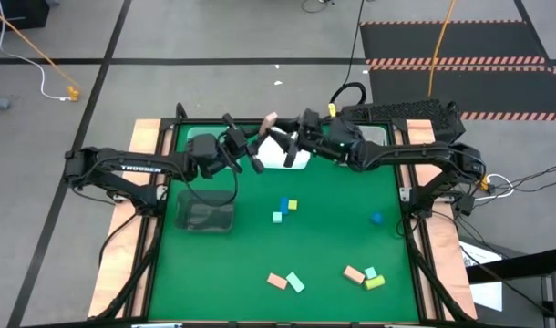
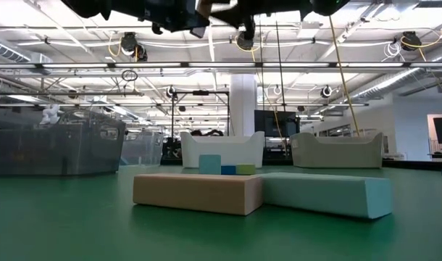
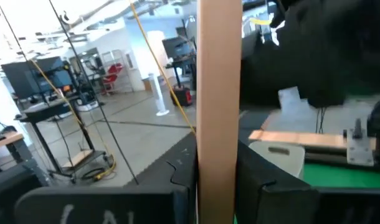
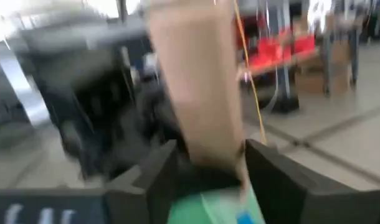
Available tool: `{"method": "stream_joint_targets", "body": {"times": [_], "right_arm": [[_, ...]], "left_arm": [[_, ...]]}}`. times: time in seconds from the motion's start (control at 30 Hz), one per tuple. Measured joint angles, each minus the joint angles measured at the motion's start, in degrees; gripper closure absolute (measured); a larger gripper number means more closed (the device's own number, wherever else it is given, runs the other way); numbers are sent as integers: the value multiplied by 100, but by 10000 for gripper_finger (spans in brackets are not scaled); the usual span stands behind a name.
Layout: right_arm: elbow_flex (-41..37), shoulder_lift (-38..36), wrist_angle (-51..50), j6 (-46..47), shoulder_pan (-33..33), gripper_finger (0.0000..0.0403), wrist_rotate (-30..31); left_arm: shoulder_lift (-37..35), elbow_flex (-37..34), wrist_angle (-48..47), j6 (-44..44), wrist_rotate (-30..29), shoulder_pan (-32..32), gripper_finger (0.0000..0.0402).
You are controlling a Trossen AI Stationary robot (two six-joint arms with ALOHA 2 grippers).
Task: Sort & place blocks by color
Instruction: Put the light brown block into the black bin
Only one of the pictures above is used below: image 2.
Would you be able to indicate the teal cube block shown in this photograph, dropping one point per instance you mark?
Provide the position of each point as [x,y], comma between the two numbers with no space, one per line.
[210,165]

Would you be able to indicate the small green block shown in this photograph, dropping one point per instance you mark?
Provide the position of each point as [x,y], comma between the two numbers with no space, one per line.
[245,169]

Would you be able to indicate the small blue block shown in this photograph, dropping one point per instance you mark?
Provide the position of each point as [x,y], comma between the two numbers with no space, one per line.
[228,170]

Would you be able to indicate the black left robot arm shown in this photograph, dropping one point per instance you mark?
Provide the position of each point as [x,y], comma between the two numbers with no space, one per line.
[87,7]

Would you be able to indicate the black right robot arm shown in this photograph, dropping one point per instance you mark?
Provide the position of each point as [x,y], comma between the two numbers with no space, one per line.
[329,5]

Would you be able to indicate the black monitor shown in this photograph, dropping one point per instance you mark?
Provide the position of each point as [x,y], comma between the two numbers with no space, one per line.
[268,123]

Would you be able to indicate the small clear plastic bin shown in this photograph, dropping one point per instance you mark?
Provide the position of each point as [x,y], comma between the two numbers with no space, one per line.
[143,148]

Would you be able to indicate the white plastic bin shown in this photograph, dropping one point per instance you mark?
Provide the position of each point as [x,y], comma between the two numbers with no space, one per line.
[222,150]

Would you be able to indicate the white robot figure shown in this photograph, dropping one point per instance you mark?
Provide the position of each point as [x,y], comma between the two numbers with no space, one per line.
[50,114]

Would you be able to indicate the beige plastic bin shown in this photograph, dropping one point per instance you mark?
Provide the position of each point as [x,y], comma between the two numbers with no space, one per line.
[335,152]

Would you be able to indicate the translucent grey bin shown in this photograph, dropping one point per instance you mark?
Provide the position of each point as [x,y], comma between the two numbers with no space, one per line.
[54,148]

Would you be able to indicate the long pale teal block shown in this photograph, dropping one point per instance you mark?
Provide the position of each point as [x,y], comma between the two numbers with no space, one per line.
[326,195]

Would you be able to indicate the black metal frame rig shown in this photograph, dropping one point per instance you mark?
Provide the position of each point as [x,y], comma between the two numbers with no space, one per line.
[201,93]

